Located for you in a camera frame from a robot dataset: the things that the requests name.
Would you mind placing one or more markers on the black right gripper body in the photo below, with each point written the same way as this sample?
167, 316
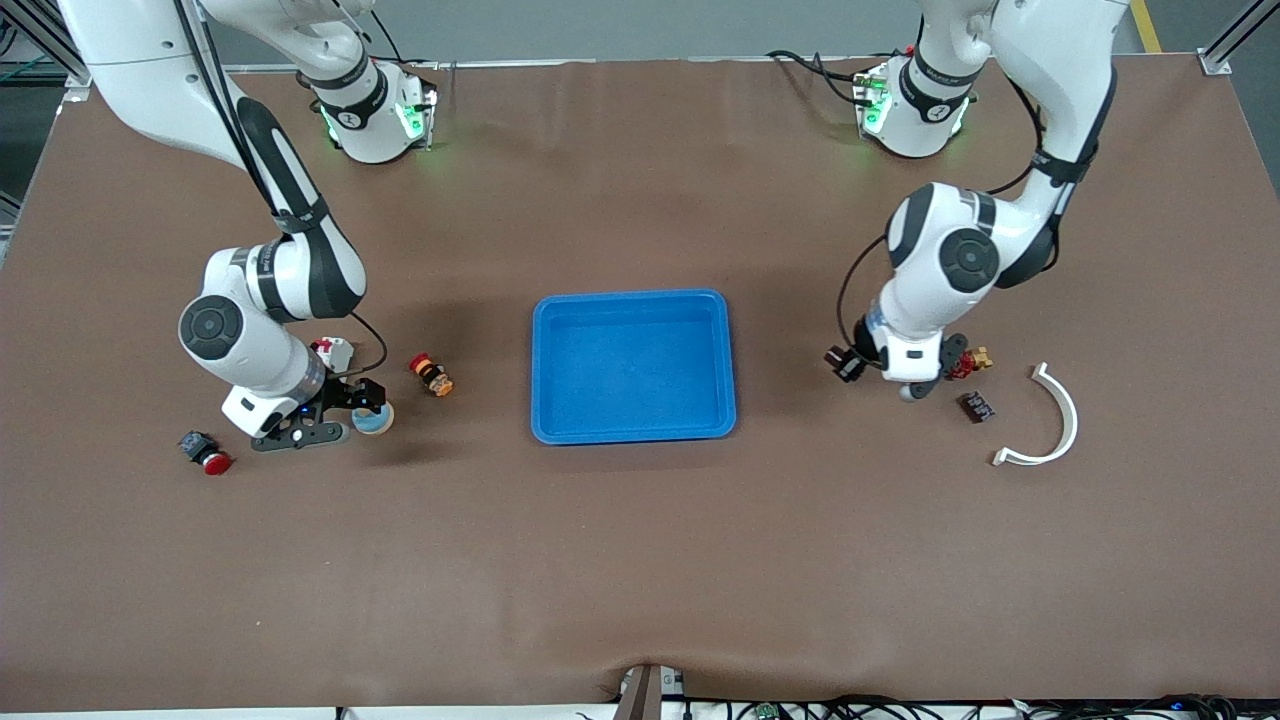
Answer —
347, 392

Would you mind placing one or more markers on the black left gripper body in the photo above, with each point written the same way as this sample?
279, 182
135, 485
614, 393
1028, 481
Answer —
860, 346

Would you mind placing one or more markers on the blue dome bell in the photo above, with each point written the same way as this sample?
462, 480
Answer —
373, 420

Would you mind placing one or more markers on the dark brown terminal block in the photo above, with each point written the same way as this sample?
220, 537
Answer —
977, 406

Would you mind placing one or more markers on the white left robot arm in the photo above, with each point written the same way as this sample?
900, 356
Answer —
945, 260

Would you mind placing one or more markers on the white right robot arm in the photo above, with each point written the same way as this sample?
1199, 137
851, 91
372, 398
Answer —
250, 340

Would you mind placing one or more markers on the blue plastic tray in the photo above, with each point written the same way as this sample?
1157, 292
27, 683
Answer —
630, 370

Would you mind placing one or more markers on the white circuit breaker red switches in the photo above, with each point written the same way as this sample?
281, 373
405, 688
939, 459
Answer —
335, 352

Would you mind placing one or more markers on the red yellow emergency stop button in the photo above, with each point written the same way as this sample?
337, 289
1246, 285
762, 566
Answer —
432, 376

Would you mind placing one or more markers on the red mushroom push button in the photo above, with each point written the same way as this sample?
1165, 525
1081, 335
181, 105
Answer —
205, 455

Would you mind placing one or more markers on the white curved plastic clamp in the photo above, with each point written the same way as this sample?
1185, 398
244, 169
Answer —
1073, 416

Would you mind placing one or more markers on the brown table mat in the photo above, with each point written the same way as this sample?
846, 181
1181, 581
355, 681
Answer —
640, 560

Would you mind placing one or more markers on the metal mount bracket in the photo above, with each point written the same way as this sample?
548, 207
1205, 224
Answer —
640, 695

